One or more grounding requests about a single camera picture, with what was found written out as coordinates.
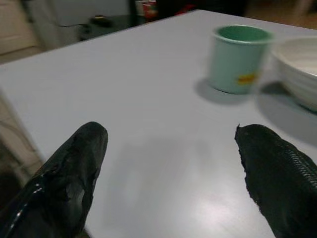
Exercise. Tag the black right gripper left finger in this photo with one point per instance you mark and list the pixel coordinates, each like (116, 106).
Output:
(62, 183)

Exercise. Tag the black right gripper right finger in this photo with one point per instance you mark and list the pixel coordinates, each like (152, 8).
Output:
(280, 178)

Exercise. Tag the white ribbed bowl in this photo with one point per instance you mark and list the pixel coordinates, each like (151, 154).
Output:
(298, 67)

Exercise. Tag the mint green cup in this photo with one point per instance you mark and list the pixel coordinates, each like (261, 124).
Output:
(235, 60)

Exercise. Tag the dark low table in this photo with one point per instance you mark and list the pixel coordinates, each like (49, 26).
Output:
(109, 27)

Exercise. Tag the small black and yellow device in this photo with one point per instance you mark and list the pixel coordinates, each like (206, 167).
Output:
(100, 21)

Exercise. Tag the red and white container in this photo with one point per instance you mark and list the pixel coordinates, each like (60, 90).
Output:
(148, 8)

